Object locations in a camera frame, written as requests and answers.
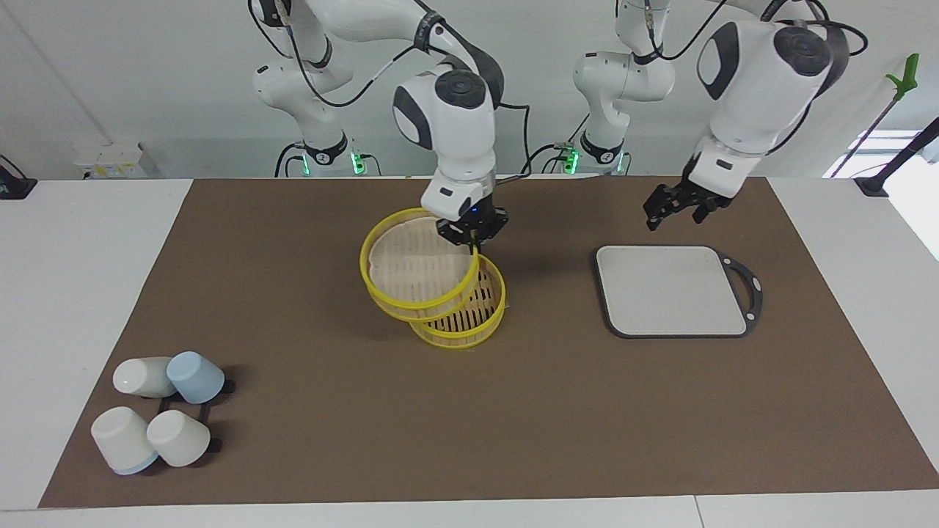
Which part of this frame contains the black cup rack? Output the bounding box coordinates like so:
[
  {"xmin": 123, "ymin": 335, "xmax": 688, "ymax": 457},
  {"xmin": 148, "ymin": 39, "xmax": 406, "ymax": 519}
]
[{"xmin": 156, "ymin": 377, "xmax": 236, "ymax": 454}]

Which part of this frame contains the black table clamp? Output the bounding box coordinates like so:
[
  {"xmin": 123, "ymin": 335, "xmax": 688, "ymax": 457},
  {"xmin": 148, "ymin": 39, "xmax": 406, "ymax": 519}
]
[{"xmin": 0, "ymin": 155, "xmax": 38, "ymax": 201}]

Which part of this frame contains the white paper steamer liner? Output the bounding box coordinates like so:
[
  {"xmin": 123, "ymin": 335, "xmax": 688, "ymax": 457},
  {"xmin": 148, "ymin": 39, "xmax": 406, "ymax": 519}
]
[{"xmin": 368, "ymin": 219, "xmax": 475, "ymax": 296}]

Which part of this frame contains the grey white cutting board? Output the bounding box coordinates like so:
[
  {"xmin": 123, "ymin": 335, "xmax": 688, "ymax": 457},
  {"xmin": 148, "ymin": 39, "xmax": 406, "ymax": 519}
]
[{"xmin": 593, "ymin": 244, "xmax": 764, "ymax": 340}]

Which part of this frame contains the green tipped pole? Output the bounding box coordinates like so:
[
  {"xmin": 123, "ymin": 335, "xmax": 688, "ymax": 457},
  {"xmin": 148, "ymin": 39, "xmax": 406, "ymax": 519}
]
[{"xmin": 829, "ymin": 52, "xmax": 922, "ymax": 179}]

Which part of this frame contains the black camera stand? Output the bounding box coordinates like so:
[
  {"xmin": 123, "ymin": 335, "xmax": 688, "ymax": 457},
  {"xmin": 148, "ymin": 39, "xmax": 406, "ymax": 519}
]
[{"xmin": 854, "ymin": 115, "xmax": 939, "ymax": 198}]

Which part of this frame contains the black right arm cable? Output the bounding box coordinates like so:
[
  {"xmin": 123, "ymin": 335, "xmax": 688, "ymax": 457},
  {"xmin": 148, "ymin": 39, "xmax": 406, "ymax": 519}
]
[{"xmin": 248, "ymin": 0, "xmax": 533, "ymax": 188}]

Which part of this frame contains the yellow steamer basket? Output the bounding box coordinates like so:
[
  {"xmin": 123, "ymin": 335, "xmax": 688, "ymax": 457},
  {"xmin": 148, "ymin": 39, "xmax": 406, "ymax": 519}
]
[
  {"xmin": 409, "ymin": 254, "xmax": 508, "ymax": 350},
  {"xmin": 359, "ymin": 208, "xmax": 482, "ymax": 323}
]

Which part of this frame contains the white power strip box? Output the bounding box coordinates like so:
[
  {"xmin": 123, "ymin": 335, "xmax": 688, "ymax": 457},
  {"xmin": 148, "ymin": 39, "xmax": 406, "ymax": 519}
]
[{"xmin": 73, "ymin": 142, "xmax": 152, "ymax": 180}]

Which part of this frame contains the white plastic cup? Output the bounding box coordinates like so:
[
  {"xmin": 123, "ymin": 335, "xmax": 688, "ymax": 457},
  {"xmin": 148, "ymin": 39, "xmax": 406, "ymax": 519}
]
[
  {"xmin": 146, "ymin": 409, "xmax": 213, "ymax": 469},
  {"xmin": 90, "ymin": 406, "xmax": 160, "ymax": 477},
  {"xmin": 112, "ymin": 356, "xmax": 178, "ymax": 400}
]

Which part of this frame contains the light blue plastic cup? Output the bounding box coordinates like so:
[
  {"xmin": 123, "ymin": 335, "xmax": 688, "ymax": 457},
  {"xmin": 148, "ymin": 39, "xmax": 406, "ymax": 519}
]
[{"xmin": 166, "ymin": 351, "xmax": 226, "ymax": 406}]

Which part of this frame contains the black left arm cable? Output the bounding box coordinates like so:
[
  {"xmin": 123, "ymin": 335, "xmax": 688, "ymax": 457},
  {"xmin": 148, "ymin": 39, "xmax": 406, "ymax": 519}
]
[{"xmin": 642, "ymin": 0, "xmax": 872, "ymax": 64}]

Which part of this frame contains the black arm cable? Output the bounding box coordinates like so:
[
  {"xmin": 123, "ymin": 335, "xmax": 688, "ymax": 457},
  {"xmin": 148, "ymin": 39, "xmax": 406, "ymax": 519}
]
[
  {"xmin": 248, "ymin": 0, "xmax": 533, "ymax": 188},
  {"xmin": 642, "ymin": 0, "xmax": 872, "ymax": 64}
]

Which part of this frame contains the brown table mat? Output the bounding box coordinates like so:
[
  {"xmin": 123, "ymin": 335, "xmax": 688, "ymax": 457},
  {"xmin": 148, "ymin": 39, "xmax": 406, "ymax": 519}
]
[{"xmin": 38, "ymin": 176, "xmax": 939, "ymax": 509}]

